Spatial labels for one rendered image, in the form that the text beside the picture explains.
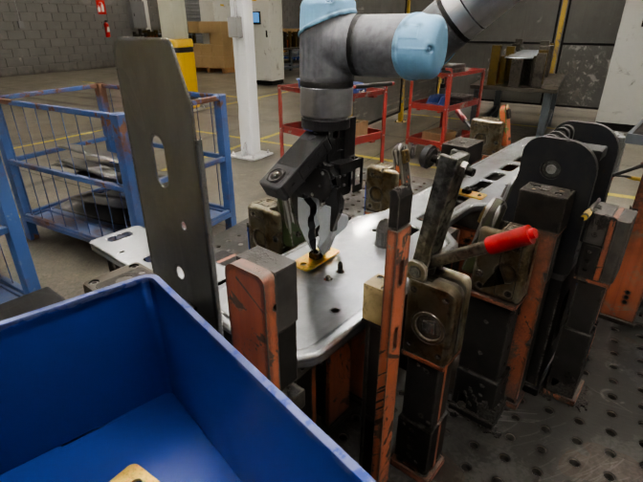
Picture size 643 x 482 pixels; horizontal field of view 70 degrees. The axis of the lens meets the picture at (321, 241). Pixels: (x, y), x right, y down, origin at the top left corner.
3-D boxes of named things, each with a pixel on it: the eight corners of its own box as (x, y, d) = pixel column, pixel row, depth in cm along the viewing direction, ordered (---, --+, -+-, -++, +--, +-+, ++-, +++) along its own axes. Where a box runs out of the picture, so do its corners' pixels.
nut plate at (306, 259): (323, 246, 78) (323, 239, 78) (341, 251, 76) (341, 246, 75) (289, 264, 72) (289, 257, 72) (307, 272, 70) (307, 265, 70)
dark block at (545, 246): (489, 379, 92) (529, 180, 74) (524, 396, 88) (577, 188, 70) (478, 393, 89) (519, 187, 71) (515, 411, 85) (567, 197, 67)
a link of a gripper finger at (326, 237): (355, 249, 75) (354, 194, 72) (332, 261, 71) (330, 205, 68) (340, 244, 77) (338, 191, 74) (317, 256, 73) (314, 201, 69)
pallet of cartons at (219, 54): (241, 71, 1380) (238, 21, 1322) (225, 73, 1316) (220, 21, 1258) (210, 69, 1430) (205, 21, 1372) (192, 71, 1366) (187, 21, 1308)
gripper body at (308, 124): (363, 193, 73) (367, 116, 68) (329, 208, 67) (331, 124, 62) (325, 184, 77) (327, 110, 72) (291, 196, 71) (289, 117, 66)
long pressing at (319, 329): (519, 136, 160) (520, 132, 160) (589, 146, 147) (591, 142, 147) (184, 306, 65) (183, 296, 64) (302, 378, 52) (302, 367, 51)
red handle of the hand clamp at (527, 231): (424, 251, 63) (537, 218, 51) (431, 267, 63) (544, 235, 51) (408, 263, 60) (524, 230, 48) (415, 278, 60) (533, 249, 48)
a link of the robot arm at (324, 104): (330, 91, 60) (285, 85, 64) (329, 126, 62) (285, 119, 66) (364, 86, 65) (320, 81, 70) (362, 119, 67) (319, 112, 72)
